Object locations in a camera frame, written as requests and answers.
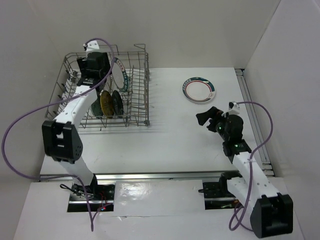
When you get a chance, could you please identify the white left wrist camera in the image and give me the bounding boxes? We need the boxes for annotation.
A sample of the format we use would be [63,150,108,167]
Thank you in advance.
[83,40,101,54]

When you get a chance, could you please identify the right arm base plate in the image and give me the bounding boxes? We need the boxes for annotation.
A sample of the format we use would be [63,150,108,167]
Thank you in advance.
[198,181,242,210]

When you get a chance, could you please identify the silver aluminium front rail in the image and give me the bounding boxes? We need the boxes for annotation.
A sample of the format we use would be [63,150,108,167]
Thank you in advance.
[38,169,276,183]

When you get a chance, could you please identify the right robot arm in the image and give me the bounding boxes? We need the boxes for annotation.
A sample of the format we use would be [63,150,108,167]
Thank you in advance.
[196,102,294,239]

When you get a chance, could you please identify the grey wire dish rack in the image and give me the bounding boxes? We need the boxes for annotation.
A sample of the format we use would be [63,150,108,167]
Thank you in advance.
[49,44,150,132]

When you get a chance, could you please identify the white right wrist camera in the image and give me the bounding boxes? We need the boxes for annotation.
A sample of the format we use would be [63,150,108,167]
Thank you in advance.
[222,101,240,118]

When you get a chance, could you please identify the blue white patterned plate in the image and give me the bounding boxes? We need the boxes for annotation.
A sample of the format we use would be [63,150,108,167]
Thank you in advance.
[90,98,103,119]

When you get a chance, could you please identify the silver aluminium side rail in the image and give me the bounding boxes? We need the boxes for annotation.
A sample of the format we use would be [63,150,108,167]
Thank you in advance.
[234,68,275,177]

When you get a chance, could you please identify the black round plate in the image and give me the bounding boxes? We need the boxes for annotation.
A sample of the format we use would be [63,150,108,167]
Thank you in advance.
[112,90,124,118]

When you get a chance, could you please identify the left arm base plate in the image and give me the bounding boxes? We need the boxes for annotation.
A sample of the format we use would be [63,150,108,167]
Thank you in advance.
[59,183,116,213]

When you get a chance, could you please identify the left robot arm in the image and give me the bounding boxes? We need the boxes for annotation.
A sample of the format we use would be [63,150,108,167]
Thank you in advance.
[41,50,111,200]

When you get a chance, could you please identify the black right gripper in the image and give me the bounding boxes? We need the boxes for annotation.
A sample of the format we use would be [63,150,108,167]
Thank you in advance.
[196,106,230,141]

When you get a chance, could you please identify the white plate teal red rim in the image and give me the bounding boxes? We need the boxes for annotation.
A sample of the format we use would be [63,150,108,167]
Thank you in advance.
[182,77,216,104]

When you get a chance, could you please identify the yellow patterned plate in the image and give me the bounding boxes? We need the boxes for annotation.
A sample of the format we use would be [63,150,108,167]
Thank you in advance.
[100,90,114,119]

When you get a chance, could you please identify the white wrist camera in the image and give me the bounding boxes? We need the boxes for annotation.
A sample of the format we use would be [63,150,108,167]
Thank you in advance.
[83,40,101,54]
[222,101,240,118]

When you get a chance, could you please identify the white plate teal lettered rim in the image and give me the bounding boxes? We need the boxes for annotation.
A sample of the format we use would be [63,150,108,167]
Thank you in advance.
[111,57,129,93]

